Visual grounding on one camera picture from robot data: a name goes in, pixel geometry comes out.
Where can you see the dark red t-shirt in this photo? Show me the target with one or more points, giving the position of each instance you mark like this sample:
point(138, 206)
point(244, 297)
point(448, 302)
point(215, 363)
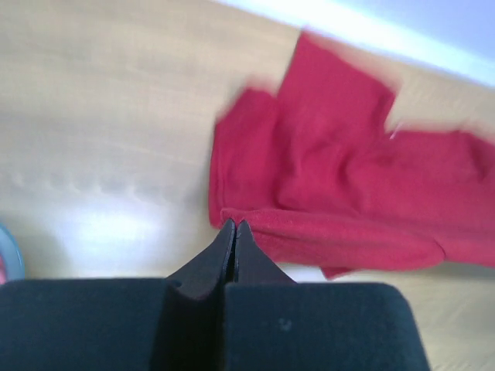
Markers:
point(313, 171)

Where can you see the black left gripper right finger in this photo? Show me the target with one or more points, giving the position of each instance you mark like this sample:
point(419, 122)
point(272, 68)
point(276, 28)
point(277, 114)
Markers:
point(274, 323)

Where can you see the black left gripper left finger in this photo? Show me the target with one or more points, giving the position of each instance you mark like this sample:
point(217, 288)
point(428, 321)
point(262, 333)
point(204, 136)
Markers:
point(169, 323)

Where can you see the clear blue plastic bin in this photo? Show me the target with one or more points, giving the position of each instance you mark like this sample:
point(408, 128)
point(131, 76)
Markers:
point(12, 263)

